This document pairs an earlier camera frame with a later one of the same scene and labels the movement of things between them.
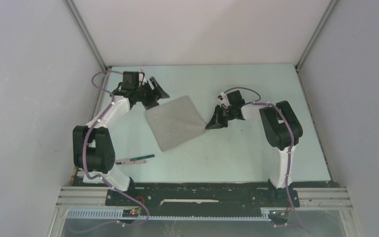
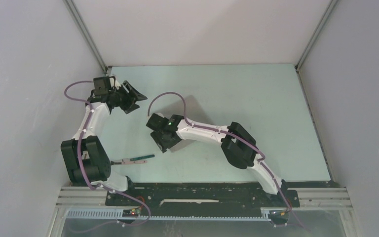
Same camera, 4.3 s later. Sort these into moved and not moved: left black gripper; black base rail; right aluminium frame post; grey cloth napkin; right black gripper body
Moved: right black gripper body; grey cloth napkin; left black gripper
Not moved: black base rail; right aluminium frame post
